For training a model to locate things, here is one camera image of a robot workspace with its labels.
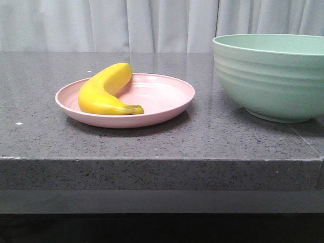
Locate yellow banana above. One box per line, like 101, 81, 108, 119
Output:
78, 63, 144, 115

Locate pink plate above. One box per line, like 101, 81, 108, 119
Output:
55, 73, 195, 129

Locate green bowl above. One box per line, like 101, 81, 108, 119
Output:
213, 33, 323, 123

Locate white curtain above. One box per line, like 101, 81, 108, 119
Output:
1, 1, 323, 53

